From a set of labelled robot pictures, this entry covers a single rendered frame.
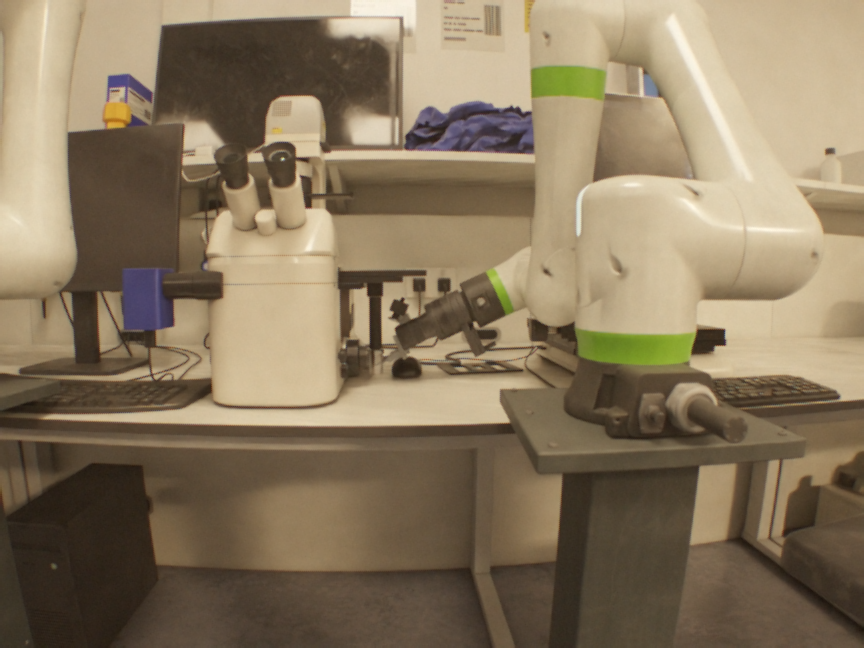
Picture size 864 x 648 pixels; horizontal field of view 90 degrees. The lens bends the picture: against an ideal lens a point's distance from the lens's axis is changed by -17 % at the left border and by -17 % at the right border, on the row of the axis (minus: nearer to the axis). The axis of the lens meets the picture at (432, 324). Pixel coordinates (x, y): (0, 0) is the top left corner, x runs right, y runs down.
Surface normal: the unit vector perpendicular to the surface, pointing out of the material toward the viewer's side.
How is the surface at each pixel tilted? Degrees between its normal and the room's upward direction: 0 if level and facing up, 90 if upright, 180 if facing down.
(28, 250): 87
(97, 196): 86
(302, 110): 73
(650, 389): 90
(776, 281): 129
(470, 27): 90
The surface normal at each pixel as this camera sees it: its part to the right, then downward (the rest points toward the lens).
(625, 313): -0.50, 0.07
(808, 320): 0.07, 0.08
